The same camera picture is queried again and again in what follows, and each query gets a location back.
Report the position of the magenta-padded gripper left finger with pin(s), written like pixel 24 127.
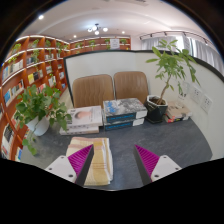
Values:
pixel 58 165

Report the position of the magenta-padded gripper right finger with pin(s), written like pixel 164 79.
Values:
pixel 166 165

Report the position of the cream towel with yellow stripes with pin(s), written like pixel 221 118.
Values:
pixel 101 160

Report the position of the white book with plain cover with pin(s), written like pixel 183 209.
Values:
pixel 80 130

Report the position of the small stack of books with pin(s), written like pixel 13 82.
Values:
pixel 177 111

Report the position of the white book with face cover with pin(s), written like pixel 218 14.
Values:
pixel 85 116

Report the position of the small tree in black pot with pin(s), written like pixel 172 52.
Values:
pixel 156 110

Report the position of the thin blue-spined book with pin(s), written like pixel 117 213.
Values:
pixel 123 125

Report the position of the pothos plant in white pot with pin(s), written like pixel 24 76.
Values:
pixel 38 106

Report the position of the blue-spined book with photo cover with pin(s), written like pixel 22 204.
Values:
pixel 123 108

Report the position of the brown leather chair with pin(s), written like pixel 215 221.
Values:
pixel 93 90
pixel 131 85

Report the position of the orange wooden bookshelf unit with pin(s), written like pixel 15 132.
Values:
pixel 15 80

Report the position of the white sheer curtain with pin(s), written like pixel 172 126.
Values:
pixel 210 55

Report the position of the white poster on shelf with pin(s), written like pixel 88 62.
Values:
pixel 114 43

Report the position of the ceiling lamp with round bulbs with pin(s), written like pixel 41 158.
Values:
pixel 96 29

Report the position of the white wall socket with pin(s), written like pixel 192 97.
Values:
pixel 206 103
pixel 197 95

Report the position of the black ceiling track light rail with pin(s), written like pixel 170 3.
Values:
pixel 166 33

